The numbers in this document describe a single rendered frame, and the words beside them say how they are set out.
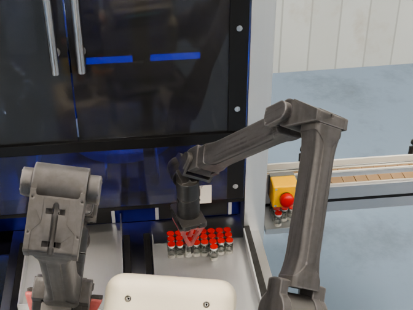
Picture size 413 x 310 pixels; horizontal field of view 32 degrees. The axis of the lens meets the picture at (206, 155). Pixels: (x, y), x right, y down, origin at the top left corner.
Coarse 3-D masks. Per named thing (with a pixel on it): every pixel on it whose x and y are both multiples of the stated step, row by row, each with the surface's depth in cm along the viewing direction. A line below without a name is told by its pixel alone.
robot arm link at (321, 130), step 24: (288, 120) 137; (312, 120) 130; (336, 120) 132; (312, 144) 131; (336, 144) 132; (312, 168) 129; (312, 192) 128; (312, 216) 128; (288, 240) 130; (312, 240) 127; (288, 264) 128; (312, 264) 127; (312, 288) 126
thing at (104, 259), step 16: (112, 224) 206; (96, 240) 200; (112, 240) 200; (32, 256) 194; (96, 256) 194; (112, 256) 194; (32, 272) 189; (96, 272) 189; (112, 272) 189; (96, 288) 184
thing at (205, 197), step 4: (200, 188) 194; (204, 188) 194; (208, 188) 194; (200, 192) 194; (204, 192) 194; (208, 192) 195; (200, 196) 195; (204, 196) 195; (208, 196) 195; (200, 200) 196; (204, 200) 196; (208, 200) 196
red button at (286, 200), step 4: (280, 196) 197; (284, 196) 195; (288, 196) 195; (292, 196) 196; (280, 200) 196; (284, 200) 195; (288, 200) 195; (292, 200) 195; (284, 204) 196; (288, 204) 196; (292, 204) 196
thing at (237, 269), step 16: (240, 240) 200; (160, 256) 194; (192, 256) 194; (208, 256) 194; (224, 256) 194; (240, 256) 194; (160, 272) 189; (176, 272) 189; (192, 272) 189; (208, 272) 189; (224, 272) 189; (240, 272) 189; (240, 288) 184; (256, 288) 181; (240, 304) 179; (256, 304) 179
